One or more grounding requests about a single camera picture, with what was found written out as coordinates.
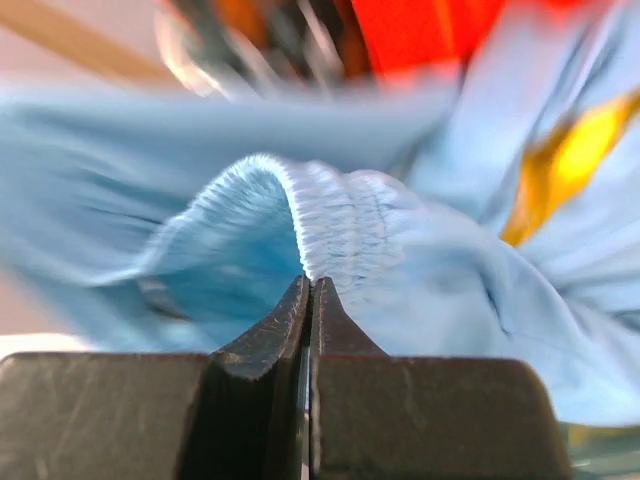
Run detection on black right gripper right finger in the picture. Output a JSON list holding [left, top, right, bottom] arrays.
[[309, 279, 573, 479]]

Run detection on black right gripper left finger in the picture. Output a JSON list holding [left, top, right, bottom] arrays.
[[1, 277, 310, 480]]

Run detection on light blue shorts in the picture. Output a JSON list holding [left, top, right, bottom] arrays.
[[1, 1, 639, 426]]

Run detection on yellow shorts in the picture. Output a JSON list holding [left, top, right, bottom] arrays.
[[501, 89, 639, 246]]

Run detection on patterned shorts on hanger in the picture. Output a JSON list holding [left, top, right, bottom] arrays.
[[155, 1, 372, 97]]

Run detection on orange shorts on hanger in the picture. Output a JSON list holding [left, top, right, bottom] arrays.
[[347, 0, 595, 77]]

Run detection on wooden clothes rack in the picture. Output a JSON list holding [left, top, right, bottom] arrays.
[[1, 1, 178, 87]]

